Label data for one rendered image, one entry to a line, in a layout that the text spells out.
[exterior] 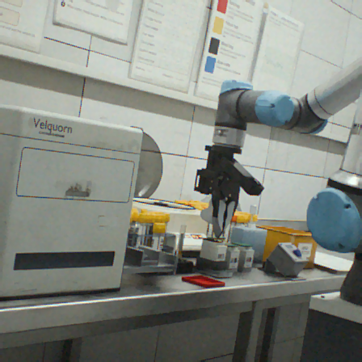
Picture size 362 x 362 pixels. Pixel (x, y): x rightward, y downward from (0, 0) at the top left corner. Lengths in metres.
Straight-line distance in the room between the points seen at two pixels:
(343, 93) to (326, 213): 0.33
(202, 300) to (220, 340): 1.39
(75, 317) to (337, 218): 0.50
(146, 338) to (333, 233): 1.25
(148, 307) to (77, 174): 0.30
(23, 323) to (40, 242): 0.13
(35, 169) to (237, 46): 1.55
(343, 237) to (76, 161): 0.50
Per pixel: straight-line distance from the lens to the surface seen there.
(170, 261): 1.38
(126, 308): 1.21
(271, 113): 1.44
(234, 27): 2.48
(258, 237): 1.79
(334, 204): 1.25
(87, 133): 1.12
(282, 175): 2.89
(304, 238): 1.89
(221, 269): 1.57
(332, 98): 1.51
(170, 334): 2.48
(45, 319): 1.09
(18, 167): 1.04
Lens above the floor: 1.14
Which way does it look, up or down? 3 degrees down
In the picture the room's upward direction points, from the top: 9 degrees clockwise
